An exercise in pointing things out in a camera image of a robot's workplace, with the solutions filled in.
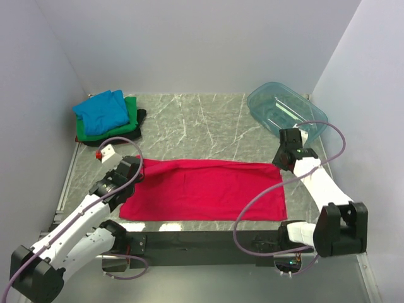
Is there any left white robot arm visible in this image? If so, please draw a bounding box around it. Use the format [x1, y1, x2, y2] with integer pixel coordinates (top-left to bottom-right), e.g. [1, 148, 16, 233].
[1, 156, 144, 302]

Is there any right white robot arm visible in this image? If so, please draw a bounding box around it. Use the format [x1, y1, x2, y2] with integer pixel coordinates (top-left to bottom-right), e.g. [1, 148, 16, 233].
[272, 128, 368, 258]

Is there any clear blue plastic tub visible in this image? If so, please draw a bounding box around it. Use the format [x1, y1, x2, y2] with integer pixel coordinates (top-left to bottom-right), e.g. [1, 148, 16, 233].
[247, 82, 328, 143]

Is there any folded black t shirt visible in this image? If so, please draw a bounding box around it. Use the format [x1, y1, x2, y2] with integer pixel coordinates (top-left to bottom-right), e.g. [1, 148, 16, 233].
[81, 107, 148, 148]

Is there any folded blue t shirt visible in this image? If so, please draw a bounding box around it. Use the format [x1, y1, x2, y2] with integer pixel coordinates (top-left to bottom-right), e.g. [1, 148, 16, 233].
[73, 90, 129, 136]

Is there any folded green t shirt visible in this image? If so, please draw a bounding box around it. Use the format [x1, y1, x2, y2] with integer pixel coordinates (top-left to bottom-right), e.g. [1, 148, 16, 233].
[76, 97, 138, 142]

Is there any black base beam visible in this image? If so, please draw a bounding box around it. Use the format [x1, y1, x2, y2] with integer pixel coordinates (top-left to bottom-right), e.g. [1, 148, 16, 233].
[100, 229, 316, 274]

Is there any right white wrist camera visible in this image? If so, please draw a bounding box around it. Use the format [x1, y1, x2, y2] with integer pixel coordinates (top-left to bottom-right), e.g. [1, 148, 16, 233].
[293, 124, 309, 146]

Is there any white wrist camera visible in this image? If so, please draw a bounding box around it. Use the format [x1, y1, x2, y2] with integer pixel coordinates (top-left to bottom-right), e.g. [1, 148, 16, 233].
[293, 124, 309, 146]
[95, 144, 122, 171]

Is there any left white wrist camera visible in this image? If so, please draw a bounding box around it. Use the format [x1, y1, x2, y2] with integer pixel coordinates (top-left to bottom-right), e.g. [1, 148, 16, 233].
[95, 144, 122, 171]

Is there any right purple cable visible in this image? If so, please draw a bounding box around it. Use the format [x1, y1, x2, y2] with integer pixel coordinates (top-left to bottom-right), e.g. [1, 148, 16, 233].
[232, 121, 347, 277]

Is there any aluminium frame rail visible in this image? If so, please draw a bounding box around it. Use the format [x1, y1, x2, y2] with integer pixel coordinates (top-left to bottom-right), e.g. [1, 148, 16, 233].
[18, 143, 105, 302]

